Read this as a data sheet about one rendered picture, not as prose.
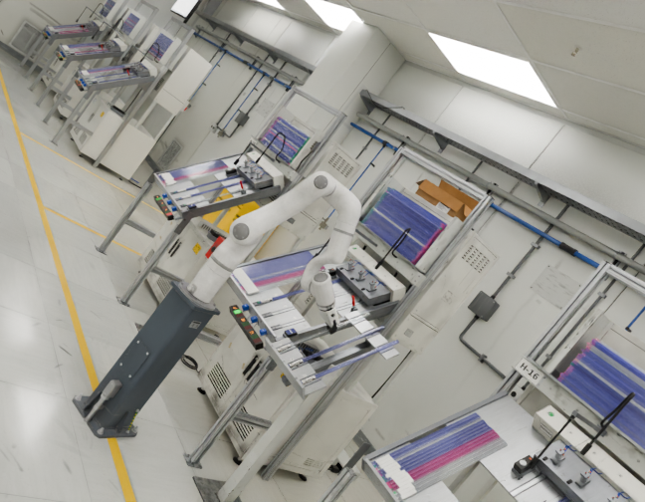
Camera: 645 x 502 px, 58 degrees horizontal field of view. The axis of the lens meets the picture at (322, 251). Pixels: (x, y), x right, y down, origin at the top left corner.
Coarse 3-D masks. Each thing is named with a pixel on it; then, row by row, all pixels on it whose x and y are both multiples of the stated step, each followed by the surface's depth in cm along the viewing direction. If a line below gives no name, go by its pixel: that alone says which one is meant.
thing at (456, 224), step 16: (416, 160) 338; (448, 176) 319; (400, 192) 347; (480, 192) 299; (368, 208) 343; (448, 224) 295; (448, 240) 297; (464, 240) 304; (432, 256) 297; (208, 336) 343; (304, 352) 313; (272, 368) 274; (240, 416) 280; (256, 416) 290; (192, 464) 277
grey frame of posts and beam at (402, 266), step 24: (384, 168) 352; (480, 216) 297; (456, 240) 297; (408, 264) 306; (432, 264) 300; (384, 336) 304; (360, 360) 304; (336, 384) 306; (240, 408) 277; (216, 432) 277; (192, 456) 280
